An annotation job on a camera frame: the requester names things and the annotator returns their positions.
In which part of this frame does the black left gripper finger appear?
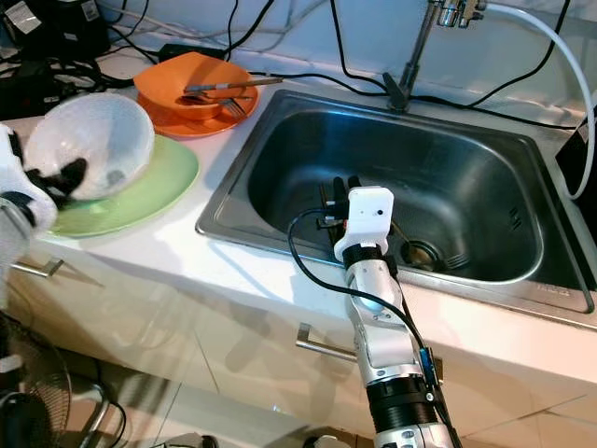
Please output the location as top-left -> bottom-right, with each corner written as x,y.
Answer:
54,157 -> 91,197

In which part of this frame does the white ceramic bowl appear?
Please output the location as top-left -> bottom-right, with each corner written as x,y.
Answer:
23,91 -> 155,202

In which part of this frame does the light green plate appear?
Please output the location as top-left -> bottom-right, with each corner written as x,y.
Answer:
51,135 -> 200,239

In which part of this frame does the round sink drain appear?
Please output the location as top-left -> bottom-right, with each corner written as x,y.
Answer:
396,238 -> 441,272

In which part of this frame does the black power strip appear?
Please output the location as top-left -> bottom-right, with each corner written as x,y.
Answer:
0,70 -> 76,118

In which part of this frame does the stainless steel sink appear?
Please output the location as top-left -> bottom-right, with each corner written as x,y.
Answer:
196,89 -> 597,314

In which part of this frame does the orange plastic bowl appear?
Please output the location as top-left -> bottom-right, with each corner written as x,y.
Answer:
133,51 -> 257,120

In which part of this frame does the short silver fork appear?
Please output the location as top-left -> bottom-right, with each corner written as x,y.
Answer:
222,93 -> 248,118

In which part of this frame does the orange plastic plate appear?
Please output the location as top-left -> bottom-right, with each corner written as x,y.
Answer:
149,93 -> 257,139

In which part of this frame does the black charger box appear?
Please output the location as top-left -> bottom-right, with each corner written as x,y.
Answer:
5,0 -> 108,62

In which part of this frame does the chrome sink faucet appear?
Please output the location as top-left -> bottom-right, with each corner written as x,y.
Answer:
382,0 -> 491,111

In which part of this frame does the flat black power adapter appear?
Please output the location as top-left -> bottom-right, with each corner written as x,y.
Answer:
157,42 -> 206,62

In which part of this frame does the grey floor fan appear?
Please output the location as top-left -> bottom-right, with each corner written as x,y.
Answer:
0,313 -> 76,448

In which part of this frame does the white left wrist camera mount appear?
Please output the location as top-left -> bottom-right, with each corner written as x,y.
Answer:
0,126 -> 57,234

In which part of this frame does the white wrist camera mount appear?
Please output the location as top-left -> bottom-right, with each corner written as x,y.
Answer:
0,126 -> 57,234
334,187 -> 395,262

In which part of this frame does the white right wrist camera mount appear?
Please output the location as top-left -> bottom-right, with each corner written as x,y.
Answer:
334,187 -> 395,262

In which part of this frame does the silver drawer handle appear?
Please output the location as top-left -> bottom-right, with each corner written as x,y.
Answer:
14,259 -> 62,279
296,322 -> 360,365

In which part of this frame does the black wall cable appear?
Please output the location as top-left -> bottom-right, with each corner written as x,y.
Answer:
329,0 -> 388,92

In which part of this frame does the brown handled metal utensil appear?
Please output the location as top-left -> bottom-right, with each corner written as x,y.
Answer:
185,77 -> 284,94

